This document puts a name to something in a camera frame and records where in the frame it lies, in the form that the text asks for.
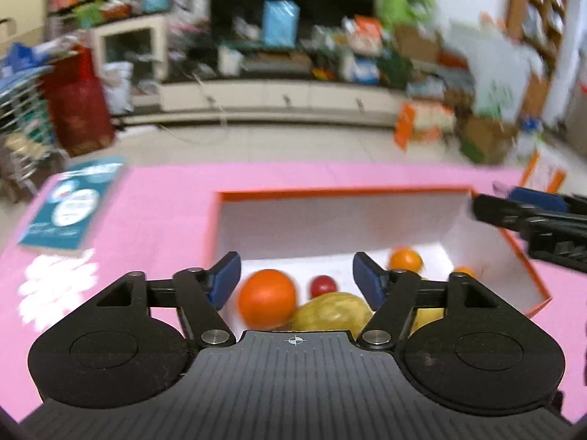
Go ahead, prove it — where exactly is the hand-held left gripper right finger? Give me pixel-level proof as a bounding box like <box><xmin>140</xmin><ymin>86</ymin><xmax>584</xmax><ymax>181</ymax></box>
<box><xmin>353</xmin><ymin>251</ymin><xmax>502</xmax><ymax>350</ymax></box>

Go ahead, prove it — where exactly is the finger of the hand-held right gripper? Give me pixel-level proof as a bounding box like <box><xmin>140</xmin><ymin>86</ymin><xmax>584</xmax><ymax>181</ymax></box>
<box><xmin>471</xmin><ymin>195</ymin><xmax>546</xmax><ymax>232</ymax></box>
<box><xmin>493</xmin><ymin>184</ymin><xmax>587</xmax><ymax>214</ymax></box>

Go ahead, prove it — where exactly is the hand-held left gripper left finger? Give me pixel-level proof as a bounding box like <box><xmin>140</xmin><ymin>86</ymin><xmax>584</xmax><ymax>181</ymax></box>
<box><xmin>94</xmin><ymin>252</ymin><xmax>242</xmax><ymax>349</ymax></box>

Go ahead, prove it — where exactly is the large orange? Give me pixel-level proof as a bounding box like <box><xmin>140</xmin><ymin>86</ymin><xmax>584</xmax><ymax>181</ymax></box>
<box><xmin>238</xmin><ymin>269</ymin><xmax>298</xmax><ymax>328</ymax></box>

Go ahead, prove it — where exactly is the red cherry tomato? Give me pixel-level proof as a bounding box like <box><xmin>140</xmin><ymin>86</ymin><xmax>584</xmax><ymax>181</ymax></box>
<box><xmin>309</xmin><ymin>275</ymin><xmax>338</xmax><ymax>298</ymax></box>

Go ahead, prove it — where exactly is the speckled yellow-green pear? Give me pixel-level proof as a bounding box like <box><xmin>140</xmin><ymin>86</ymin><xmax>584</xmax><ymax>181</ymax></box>
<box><xmin>292</xmin><ymin>291</ymin><xmax>374</xmax><ymax>331</ymax></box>
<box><xmin>410</xmin><ymin>307</ymin><xmax>445</xmax><ymax>333</ymax></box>

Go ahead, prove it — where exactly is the orange cardboard box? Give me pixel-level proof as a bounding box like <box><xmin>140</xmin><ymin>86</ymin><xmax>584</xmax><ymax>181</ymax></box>
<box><xmin>202</xmin><ymin>184</ymin><xmax>553</xmax><ymax>333</ymax></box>

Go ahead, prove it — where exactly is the orange and white canister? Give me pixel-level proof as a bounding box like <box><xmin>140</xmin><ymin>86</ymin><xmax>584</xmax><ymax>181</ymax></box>
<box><xmin>520</xmin><ymin>150</ymin><xmax>567</xmax><ymax>193</ymax></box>

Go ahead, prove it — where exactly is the open cardboard box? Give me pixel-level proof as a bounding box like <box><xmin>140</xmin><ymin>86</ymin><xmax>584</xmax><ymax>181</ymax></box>
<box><xmin>461</xmin><ymin>114</ymin><xmax>519</xmax><ymax>166</ymax></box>

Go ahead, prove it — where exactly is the orange gift carton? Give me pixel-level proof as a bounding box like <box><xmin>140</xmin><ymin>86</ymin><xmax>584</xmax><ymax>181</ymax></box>
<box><xmin>394</xmin><ymin>101</ymin><xmax>457</xmax><ymax>150</ymax></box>

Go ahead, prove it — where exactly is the white refrigerator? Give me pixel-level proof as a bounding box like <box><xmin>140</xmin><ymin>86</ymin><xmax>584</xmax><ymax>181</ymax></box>
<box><xmin>447</xmin><ymin>21</ymin><xmax>548</xmax><ymax>117</ymax></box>

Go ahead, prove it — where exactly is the teal book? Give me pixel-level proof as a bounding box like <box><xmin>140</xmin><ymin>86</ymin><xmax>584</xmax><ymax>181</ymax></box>
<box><xmin>17</xmin><ymin>158</ymin><xmax>127</xmax><ymax>257</ymax></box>

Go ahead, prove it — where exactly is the dark green bag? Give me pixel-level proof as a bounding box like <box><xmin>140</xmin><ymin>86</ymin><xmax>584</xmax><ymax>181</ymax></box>
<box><xmin>380</xmin><ymin>52</ymin><xmax>413</xmax><ymax>90</ymax></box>

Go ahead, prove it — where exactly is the brown cardboard box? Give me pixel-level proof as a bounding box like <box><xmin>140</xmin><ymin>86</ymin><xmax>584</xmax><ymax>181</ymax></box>
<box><xmin>394</xmin><ymin>25</ymin><xmax>443</xmax><ymax>62</ymax></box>

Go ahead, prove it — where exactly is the white television stand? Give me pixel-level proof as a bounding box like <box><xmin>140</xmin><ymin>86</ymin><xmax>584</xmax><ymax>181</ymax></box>
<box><xmin>158</xmin><ymin>41</ymin><xmax>409</xmax><ymax>127</ymax></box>

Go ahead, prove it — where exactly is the wooden shelf unit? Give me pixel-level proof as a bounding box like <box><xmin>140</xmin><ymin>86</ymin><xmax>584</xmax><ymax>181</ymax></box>
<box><xmin>507</xmin><ymin>0</ymin><xmax>569</xmax><ymax>115</ymax></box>

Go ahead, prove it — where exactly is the blue and white tissue box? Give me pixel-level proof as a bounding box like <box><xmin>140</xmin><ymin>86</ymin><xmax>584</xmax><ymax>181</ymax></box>
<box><xmin>351</xmin><ymin>52</ymin><xmax>381</xmax><ymax>83</ymax></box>

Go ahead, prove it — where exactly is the red gift bag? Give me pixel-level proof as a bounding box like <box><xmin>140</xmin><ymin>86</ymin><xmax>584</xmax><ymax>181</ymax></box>
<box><xmin>39</xmin><ymin>46</ymin><xmax>99</xmax><ymax>102</ymax></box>
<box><xmin>46</xmin><ymin>80</ymin><xmax>115</xmax><ymax>157</ymax></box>

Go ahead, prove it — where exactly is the white plastic bag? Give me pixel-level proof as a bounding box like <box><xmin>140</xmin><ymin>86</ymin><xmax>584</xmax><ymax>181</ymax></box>
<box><xmin>103</xmin><ymin>62</ymin><xmax>134</xmax><ymax>115</ymax></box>

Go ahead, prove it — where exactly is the white glass-door cabinet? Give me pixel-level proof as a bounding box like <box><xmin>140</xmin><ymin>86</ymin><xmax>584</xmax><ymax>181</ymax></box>
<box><xmin>89</xmin><ymin>16</ymin><xmax>168</xmax><ymax>88</ymax></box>

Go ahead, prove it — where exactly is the blue packet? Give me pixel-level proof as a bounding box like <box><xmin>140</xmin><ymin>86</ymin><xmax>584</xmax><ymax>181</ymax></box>
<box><xmin>262</xmin><ymin>0</ymin><xmax>301</xmax><ymax>49</ymax></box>

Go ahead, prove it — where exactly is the blue shopping bag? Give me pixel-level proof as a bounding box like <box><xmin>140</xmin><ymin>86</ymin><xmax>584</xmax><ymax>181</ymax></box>
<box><xmin>0</xmin><ymin>41</ymin><xmax>56</xmax><ymax>78</ymax></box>

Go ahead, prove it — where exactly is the beige standing air conditioner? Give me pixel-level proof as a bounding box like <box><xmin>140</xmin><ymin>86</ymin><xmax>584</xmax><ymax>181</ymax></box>
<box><xmin>0</xmin><ymin>0</ymin><xmax>49</xmax><ymax>60</ymax></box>

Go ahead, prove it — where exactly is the orange-white handled carton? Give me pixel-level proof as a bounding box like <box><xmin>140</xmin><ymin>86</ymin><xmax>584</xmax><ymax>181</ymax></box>
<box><xmin>353</xmin><ymin>16</ymin><xmax>383</xmax><ymax>53</ymax></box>

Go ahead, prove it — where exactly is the white wire rack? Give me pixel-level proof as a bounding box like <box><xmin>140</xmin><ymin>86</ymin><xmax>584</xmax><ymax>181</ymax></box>
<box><xmin>0</xmin><ymin>66</ymin><xmax>69</xmax><ymax>193</ymax></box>

